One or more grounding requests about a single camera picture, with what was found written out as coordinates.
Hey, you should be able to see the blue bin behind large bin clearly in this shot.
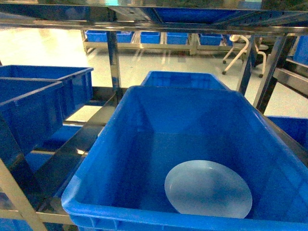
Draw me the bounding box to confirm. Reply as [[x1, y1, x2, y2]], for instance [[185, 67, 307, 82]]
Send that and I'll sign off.
[[141, 71, 230, 90]]

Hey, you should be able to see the white rolling chair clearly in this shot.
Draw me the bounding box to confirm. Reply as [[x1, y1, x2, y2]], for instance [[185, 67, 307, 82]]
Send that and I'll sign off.
[[222, 35, 269, 78]]

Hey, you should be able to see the left front blue bin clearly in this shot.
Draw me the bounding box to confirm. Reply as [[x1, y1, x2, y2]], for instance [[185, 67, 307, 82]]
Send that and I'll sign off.
[[0, 77, 64, 154]]

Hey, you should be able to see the steel storage shelf rack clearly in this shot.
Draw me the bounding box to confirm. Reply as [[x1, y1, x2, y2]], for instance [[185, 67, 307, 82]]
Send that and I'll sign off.
[[0, 0, 308, 231]]

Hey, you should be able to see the far row blue bin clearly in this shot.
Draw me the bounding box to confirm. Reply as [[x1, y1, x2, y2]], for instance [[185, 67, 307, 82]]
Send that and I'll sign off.
[[199, 34, 222, 46], [116, 31, 134, 43], [86, 30, 107, 42], [141, 32, 160, 44], [167, 32, 188, 45]]

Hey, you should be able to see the light blue oval tray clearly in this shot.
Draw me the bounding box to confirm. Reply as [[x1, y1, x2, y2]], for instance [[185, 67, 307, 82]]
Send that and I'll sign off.
[[164, 160, 253, 218]]

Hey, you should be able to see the large blue bin holding tray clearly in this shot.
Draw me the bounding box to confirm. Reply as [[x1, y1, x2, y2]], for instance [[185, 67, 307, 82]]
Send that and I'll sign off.
[[61, 86, 308, 231]]

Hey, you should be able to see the left rear blue bin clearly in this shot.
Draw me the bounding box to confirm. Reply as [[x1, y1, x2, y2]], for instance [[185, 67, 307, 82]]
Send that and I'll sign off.
[[0, 65, 94, 120]]

